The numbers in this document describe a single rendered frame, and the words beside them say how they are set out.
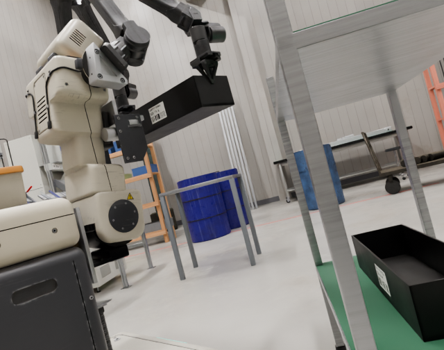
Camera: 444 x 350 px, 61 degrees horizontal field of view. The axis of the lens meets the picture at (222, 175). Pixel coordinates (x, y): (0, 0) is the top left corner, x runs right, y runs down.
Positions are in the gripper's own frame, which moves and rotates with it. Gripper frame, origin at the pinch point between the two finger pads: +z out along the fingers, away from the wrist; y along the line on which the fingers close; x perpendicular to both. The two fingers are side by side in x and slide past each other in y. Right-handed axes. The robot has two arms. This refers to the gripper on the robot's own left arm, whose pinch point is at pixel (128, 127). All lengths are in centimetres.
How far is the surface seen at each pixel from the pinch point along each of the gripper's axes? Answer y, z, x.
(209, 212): 257, 75, -273
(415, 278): -105, 73, -7
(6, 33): 643, -369, -204
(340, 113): 255, -51, -763
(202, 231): 269, 98, -262
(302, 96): -115, 25, 45
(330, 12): 226, -289, -785
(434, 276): -109, 73, -9
